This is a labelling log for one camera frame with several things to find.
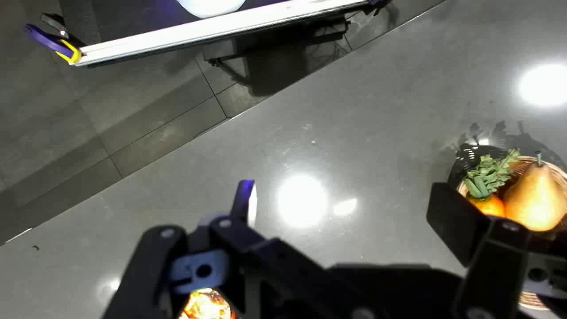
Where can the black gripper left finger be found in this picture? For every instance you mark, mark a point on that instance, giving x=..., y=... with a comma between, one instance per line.
x=153, y=266

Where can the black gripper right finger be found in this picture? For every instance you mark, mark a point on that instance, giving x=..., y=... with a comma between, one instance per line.
x=502, y=266

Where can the tan pear-shaped toy fruit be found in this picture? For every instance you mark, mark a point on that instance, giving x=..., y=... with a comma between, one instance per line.
x=537, y=197

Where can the toy carrot with green top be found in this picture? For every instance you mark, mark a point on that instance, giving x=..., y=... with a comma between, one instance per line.
x=488, y=174

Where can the woven wicker basket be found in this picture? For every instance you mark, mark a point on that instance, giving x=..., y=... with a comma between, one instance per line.
x=461, y=159

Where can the purple yellow clamp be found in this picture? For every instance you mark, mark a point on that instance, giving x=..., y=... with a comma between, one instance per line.
x=50, y=42

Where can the white board on stand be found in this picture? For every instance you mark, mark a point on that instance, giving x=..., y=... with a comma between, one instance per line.
x=224, y=26

